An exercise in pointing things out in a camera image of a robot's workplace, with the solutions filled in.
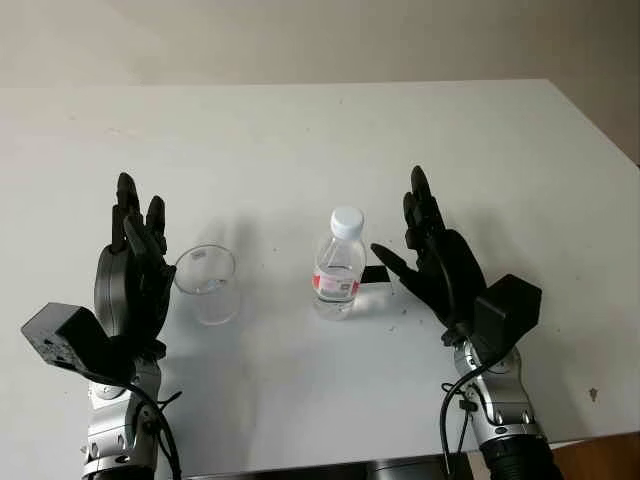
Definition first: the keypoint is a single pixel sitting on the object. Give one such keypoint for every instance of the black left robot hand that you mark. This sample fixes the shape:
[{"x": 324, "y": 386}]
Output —
[{"x": 130, "y": 290}]

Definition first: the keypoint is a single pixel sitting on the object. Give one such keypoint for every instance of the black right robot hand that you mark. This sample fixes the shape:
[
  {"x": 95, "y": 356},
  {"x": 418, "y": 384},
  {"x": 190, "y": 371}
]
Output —
[{"x": 450, "y": 270}]

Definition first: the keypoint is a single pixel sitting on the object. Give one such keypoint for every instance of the clear water bottle white cap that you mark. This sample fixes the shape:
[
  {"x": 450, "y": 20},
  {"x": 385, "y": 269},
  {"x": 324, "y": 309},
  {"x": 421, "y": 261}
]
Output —
[{"x": 337, "y": 270}]

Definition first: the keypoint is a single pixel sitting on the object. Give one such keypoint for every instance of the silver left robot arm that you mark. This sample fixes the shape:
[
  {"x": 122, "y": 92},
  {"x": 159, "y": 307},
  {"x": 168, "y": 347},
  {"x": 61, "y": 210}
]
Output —
[{"x": 112, "y": 425}]

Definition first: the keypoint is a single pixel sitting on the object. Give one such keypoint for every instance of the clear plastic cup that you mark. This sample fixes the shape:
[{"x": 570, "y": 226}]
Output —
[{"x": 207, "y": 295}]

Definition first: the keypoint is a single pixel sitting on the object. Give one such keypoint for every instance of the black square tape marker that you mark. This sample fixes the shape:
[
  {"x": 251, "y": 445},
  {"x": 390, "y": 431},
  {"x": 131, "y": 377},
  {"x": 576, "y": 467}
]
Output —
[{"x": 377, "y": 276}]

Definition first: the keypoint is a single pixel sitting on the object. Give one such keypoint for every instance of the dark robot torso top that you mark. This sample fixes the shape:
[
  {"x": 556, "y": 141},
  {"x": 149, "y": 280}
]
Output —
[{"x": 350, "y": 470}]

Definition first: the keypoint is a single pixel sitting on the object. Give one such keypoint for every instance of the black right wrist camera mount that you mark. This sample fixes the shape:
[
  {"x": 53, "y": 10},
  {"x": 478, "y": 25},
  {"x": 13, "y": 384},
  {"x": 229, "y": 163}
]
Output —
[{"x": 510, "y": 310}]

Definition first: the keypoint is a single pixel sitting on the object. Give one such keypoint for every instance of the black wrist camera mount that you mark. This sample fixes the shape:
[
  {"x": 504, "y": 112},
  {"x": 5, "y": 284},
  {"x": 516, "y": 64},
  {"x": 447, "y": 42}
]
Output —
[
  {"x": 510, "y": 310},
  {"x": 65, "y": 335}
]

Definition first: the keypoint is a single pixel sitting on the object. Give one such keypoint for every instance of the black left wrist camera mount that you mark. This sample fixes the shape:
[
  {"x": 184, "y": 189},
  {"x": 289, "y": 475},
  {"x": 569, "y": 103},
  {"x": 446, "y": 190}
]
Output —
[{"x": 65, "y": 335}]

